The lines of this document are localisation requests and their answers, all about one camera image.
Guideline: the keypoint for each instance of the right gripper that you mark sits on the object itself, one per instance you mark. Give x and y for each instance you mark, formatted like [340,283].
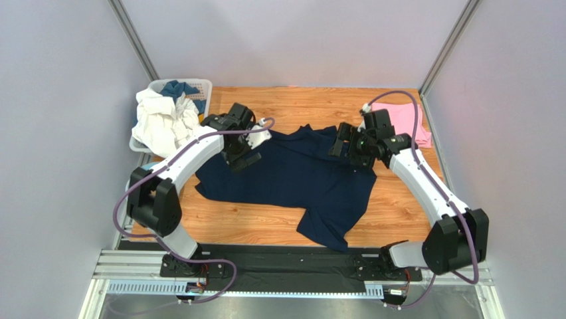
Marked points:
[349,144]

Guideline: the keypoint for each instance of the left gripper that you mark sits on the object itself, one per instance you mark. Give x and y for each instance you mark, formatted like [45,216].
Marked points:
[229,157]

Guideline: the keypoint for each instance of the navy blue t shirt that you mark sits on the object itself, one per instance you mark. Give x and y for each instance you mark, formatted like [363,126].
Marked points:
[296,171]

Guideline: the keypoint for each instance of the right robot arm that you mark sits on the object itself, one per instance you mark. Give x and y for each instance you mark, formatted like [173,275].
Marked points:
[458,235]

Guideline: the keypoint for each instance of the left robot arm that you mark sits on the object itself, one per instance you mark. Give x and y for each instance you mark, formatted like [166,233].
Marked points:
[152,198]

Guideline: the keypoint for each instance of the folded pink t shirt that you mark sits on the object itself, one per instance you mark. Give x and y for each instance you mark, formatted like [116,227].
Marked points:
[402,117]

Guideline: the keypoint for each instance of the white laundry basket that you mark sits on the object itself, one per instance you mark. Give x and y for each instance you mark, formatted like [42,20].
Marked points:
[205,86]

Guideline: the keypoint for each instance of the white t shirt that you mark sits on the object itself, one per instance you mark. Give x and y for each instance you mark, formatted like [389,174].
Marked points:
[163,125]

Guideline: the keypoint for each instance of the light blue headphones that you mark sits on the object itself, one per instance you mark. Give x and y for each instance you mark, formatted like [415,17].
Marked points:
[148,166]

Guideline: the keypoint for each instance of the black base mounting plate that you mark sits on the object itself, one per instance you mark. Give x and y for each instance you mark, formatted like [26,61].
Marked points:
[261,268]

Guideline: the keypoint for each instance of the blue t shirt in basket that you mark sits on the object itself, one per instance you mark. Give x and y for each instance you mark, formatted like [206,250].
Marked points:
[176,89]

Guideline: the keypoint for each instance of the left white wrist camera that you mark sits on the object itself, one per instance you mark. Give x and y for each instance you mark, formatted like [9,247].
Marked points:
[260,132]

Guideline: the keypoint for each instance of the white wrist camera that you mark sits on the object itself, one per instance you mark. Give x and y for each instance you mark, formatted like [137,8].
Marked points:
[260,132]
[366,108]

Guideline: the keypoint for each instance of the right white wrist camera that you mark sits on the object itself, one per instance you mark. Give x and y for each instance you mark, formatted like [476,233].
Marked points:
[366,108]

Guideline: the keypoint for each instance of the aluminium front rail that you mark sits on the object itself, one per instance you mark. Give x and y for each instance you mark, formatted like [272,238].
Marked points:
[127,284]

